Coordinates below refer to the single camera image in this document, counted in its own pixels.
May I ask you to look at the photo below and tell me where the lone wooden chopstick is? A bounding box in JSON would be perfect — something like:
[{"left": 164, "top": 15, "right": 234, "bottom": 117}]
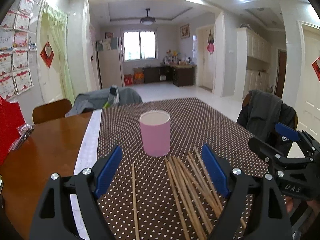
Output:
[{"left": 132, "top": 163, "right": 140, "bottom": 240}]

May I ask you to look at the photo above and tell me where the right hand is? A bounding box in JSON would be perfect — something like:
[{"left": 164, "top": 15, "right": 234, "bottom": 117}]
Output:
[{"left": 285, "top": 197, "right": 320, "bottom": 216}]

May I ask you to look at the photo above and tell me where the dark jacket on chair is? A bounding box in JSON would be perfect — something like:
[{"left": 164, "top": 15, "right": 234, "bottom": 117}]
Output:
[{"left": 236, "top": 89, "right": 298, "bottom": 156}]

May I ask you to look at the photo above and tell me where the white table runner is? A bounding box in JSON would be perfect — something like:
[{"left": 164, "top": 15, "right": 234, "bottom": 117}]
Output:
[{"left": 70, "top": 110, "right": 102, "bottom": 239}]

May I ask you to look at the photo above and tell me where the brown door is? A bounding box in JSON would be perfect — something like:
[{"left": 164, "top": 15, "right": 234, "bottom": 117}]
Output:
[{"left": 274, "top": 50, "right": 286, "bottom": 98}]

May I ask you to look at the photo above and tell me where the clear plastic packet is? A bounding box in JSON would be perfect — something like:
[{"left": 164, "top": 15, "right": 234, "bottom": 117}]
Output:
[{"left": 9, "top": 124, "right": 34, "bottom": 152}]

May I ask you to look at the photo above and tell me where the brown polka dot mat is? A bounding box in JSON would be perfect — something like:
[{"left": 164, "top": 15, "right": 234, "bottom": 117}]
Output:
[{"left": 98, "top": 98, "right": 267, "bottom": 239}]

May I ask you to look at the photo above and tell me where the brown wooden chair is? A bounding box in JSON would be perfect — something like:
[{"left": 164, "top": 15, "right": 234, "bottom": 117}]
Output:
[{"left": 33, "top": 99, "right": 72, "bottom": 124}]

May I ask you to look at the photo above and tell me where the red gift bag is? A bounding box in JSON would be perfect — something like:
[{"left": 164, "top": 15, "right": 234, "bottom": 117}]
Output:
[{"left": 0, "top": 98, "right": 25, "bottom": 165}]

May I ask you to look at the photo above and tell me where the dark wooden desk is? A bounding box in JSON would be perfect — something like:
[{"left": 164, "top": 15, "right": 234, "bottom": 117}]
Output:
[{"left": 143, "top": 65, "right": 196, "bottom": 87}]

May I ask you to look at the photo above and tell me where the pink cylindrical cup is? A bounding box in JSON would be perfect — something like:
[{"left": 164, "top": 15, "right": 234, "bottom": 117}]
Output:
[{"left": 139, "top": 110, "right": 170, "bottom": 157}]

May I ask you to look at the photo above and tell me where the hanging red ornament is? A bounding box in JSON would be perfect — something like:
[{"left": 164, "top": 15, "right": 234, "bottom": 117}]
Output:
[{"left": 207, "top": 31, "right": 215, "bottom": 54}]

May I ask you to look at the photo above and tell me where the grey jacket on chair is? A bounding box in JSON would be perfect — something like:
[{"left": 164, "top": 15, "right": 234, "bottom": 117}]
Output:
[{"left": 65, "top": 85, "right": 143, "bottom": 117}]

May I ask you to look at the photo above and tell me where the orange cardboard box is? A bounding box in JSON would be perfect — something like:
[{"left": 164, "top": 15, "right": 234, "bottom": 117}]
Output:
[{"left": 133, "top": 68, "right": 144, "bottom": 84}]

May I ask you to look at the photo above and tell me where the beige refrigerator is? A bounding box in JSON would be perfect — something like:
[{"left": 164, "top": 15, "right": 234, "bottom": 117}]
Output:
[{"left": 97, "top": 37, "right": 125, "bottom": 88}]

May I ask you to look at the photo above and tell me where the red cardboard box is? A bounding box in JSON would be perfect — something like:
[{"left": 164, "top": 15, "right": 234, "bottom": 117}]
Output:
[{"left": 124, "top": 74, "right": 134, "bottom": 86}]

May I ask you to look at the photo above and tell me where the red diamond door decoration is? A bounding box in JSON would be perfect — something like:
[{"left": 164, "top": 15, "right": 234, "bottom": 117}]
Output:
[{"left": 40, "top": 41, "right": 54, "bottom": 68}]

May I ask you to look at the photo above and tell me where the window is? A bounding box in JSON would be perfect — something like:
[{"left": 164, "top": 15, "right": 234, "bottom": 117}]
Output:
[{"left": 123, "top": 31, "right": 157, "bottom": 61}]

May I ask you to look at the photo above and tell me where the ceiling fan lamp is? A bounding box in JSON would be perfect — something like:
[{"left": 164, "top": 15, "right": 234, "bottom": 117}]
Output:
[{"left": 140, "top": 8, "right": 156, "bottom": 25}]

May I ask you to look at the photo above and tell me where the green curtain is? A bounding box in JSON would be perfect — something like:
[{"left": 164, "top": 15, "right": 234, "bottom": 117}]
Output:
[{"left": 43, "top": 1, "right": 75, "bottom": 105}]

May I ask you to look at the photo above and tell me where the white wall cabinet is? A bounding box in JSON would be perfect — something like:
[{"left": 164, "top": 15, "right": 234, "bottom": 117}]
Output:
[{"left": 234, "top": 28, "right": 271, "bottom": 101}]

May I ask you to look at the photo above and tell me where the framed wall picture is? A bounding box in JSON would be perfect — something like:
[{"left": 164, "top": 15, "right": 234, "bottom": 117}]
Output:
[{"left": 180, "top": 24, "right": 190, "bottom": 39}]

